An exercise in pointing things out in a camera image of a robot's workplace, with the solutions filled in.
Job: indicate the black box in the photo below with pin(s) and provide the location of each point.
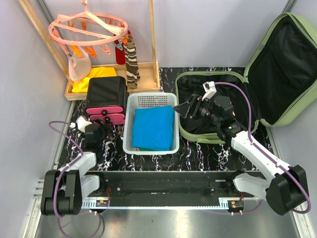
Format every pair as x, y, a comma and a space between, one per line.
110, 91

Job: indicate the green shirt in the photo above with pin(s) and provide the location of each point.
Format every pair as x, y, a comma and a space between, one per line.
142, 149

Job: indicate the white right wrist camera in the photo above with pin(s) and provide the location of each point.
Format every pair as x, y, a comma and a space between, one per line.
210, 90

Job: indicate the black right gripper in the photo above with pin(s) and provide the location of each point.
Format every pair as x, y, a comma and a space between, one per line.
197, 103

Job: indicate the orange clothespin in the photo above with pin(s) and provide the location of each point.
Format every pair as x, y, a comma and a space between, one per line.
90, 50

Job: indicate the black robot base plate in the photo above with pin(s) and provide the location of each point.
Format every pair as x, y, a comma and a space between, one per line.
161, 190

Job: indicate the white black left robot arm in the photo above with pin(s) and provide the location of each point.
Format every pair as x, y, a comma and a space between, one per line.
64, 189

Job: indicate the wooden clothes rack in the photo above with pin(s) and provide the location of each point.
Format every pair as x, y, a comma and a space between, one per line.
138, 14

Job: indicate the blue shirt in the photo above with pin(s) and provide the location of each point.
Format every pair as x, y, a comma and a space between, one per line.
153, 128

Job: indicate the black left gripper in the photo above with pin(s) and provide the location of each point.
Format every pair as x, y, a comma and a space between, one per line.
105, 129

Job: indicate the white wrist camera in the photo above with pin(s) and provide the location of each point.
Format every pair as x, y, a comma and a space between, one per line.
81, 123
210, 90

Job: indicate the yellow shorts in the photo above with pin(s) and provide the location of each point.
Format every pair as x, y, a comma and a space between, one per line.
95, 74

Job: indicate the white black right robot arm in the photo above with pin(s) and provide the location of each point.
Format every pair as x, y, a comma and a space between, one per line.
283, 187

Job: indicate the red garment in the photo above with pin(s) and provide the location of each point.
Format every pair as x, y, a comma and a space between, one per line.
120, 55

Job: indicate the magenta plastic tray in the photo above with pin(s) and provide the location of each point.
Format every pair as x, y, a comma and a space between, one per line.
105, 110

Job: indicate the teal clothespin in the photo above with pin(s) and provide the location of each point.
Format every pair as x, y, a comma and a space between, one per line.
118, 45

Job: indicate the aluminium frame rail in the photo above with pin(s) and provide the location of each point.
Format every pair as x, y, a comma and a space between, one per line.
246, 218

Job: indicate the brown striped sock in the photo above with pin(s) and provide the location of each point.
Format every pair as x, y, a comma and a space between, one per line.
132, 69

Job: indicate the pink round clip hanger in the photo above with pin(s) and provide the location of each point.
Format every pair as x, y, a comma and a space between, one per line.
88, 29

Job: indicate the green hard-shell suitcase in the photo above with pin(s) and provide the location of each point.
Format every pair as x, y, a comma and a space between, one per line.
278, 83

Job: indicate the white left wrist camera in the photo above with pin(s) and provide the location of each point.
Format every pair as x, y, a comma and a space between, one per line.
81, 123

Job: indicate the pale pink garment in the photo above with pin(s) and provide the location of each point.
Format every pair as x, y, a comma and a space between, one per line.
79, 68

